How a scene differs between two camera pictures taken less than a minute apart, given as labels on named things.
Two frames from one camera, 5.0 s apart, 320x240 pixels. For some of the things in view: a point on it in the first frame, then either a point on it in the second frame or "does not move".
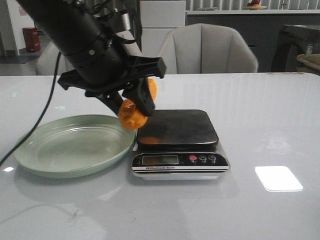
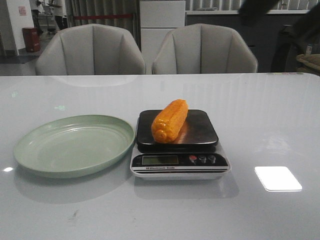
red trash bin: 32,39 does not move
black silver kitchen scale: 177,144 does not move
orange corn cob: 129,116 → 168,121
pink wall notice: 22,12 does not move
